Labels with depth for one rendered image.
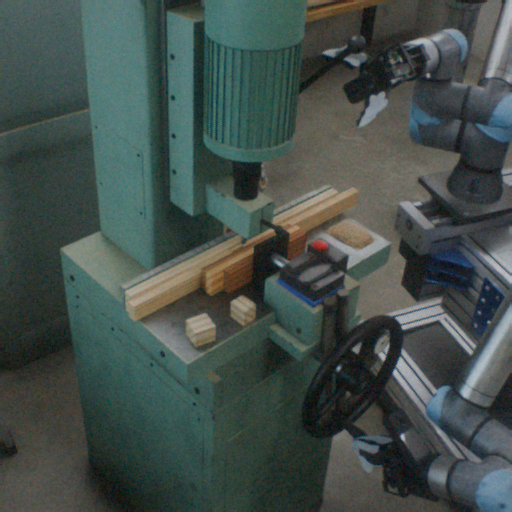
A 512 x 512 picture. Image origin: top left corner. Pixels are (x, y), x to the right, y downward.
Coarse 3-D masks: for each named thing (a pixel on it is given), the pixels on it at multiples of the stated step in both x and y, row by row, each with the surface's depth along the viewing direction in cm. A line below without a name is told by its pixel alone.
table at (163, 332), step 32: (320, 224) 177; (352, 256) 168; (384, 256) 173; (256, 288) 157; (128, 320) 151; (160, 320) 148; (224, 320) 149; (256, 320) 149; (352, 320) 156; (160, 352) 145; (192, 352) 141; (224, 352) 146; (288, 352) 151
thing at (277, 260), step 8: (288, 232) 157; (264, 240) 154; (272, 240) 155; (280, 240) 156; (288, 240) 158; (256, 248) 153; (264, 248) 154; (272, 248) 156; (280, 248) 158; (256, 256) 154; (264, 256) 155; (272, 256) 156; (280, 256) 156; (256, 264) 155; (264, 264) 156; (272, 264) 157; (280, 264) 155; (256, 272) 156; (264, 272) 158; (272, 272) 160; (256, 280) 157
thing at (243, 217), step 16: (224, 176) 159; (208, 192) 157; (224, 192) 154; (208, 208) 159; (224, 208) 155; (240, 208) 151; (256, 208) 150; (272, 208) 154; (240, 224) 153; (256, 224) 152
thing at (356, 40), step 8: (352, 40) 133; (360, 40) 133; (352, 48) 134; (360, 48) 134; (336, 56) 139; (344, 56) 137; (328, 64) 141; (336, 64) 140; (320, 72) 143; (312, 80) 146; (304, 88) 148
